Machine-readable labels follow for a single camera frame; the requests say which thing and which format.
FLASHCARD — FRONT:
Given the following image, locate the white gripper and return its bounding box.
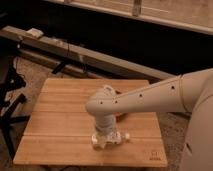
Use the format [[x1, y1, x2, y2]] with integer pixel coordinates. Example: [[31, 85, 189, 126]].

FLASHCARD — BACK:
[[91, 115, 121, 146]]

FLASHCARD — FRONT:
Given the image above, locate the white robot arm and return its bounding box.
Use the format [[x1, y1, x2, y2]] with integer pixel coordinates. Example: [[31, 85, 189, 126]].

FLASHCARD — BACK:
[[85, 68, 213, 171]]

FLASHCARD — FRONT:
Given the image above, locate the orange ceramic bowl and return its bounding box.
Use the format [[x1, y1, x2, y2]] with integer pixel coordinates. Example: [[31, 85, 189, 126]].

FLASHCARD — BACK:
[[115, 90, 127, 119]]

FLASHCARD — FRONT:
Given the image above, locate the wooden table board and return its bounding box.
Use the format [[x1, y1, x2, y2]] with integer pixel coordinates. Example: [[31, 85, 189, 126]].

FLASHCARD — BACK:
[[13, 78, 168, 167]]

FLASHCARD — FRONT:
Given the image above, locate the long wooden beam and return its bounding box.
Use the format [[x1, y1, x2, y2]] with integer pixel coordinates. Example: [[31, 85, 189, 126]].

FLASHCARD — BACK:
[[0, 26, 173, 80]]

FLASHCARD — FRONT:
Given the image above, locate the black tripod stand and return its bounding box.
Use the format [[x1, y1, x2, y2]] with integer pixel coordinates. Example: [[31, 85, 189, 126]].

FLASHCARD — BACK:
[[0, 54, 32, 160]]

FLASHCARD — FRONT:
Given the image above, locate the small white box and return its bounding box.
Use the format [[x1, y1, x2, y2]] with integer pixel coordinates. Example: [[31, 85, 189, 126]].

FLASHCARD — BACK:
[[27, 28, 43, 38]]

